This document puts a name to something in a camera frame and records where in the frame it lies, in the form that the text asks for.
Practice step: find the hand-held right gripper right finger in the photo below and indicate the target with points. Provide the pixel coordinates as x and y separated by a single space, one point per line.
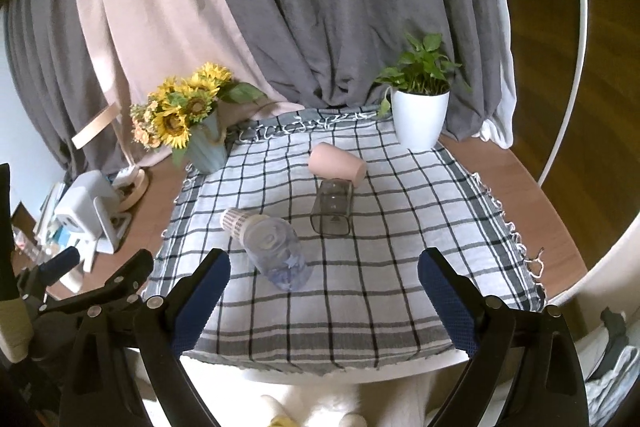
450 302

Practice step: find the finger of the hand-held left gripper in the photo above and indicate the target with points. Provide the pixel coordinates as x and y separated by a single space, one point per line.
120 279
61 262

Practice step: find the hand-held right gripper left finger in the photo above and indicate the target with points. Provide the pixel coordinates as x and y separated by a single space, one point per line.
200 302

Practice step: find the clear plastic bottle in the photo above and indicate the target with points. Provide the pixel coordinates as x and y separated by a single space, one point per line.
280 252

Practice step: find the grey see-through cup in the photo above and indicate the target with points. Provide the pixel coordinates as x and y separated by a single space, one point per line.
332 207

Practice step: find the pink cup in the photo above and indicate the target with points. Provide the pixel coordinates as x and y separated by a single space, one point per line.
335 163

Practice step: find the stack of books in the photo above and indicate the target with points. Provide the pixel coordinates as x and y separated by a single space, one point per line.
50 217

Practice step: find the white desk device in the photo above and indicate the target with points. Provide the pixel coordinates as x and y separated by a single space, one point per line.
80 207

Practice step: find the grey checked cloth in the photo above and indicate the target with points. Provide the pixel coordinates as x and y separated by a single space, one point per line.
380 287

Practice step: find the wooden desk lamp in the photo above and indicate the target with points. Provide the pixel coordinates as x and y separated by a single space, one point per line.
95 127

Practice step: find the white fluffy cloth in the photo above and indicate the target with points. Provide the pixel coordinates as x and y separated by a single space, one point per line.
320 397

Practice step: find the blue-green ribbed vase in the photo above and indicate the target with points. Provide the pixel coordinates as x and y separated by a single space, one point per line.
207 147

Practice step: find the white curved furniture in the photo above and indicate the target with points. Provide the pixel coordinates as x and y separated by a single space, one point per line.
615 257

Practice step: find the striped grey cloth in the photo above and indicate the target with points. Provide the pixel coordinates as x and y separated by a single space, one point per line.
612 382

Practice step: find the sunflower bouquet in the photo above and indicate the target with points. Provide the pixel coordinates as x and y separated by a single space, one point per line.
185 107

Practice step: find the white plant pot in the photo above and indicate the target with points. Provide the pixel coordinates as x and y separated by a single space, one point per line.
419 119

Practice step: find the grey curtain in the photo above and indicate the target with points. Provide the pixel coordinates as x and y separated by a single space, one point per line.
350 7
45 72

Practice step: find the white sheer curtain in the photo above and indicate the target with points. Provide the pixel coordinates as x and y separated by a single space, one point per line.
502 117

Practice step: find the green leafy plant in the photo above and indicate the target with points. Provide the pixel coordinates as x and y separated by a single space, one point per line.
420 67

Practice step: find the pink curtain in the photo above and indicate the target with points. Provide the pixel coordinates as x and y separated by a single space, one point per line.
150 7

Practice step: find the white hoop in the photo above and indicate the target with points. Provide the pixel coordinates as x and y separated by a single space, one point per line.
580 7

